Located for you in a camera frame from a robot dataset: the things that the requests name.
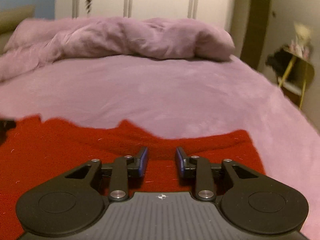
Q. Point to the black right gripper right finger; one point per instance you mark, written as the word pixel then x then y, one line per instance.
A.
pixel 249 200

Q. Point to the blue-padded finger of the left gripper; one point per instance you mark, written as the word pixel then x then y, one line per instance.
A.
pixel 6 125

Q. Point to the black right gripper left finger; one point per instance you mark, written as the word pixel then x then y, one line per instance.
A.
pixel 77 199

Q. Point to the red knit sweater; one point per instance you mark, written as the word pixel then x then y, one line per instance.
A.
pixel 36 151

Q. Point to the purple fluffy duvet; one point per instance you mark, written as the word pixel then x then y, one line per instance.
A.
pixel 37 42

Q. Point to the grey upholstered headboard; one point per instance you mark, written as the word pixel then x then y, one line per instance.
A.
pixel 10 19

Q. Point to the purple bed sheet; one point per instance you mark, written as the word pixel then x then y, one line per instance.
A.
pixel 178 99

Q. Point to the yellow leg side table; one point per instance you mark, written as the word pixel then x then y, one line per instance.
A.
pixel 297 77

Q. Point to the black garment on bin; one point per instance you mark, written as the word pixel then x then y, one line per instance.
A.
pixel 278 61

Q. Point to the dark charm on wardrobe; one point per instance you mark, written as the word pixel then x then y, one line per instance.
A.
pixel 88 7

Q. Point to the pink cups on table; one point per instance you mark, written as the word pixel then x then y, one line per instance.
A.
pixel 302 51

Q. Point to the cream flower bouquet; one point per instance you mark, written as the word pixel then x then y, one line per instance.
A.
pixel 303 33

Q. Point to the dark wooden door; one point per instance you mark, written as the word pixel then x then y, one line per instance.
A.
pixel 255 33

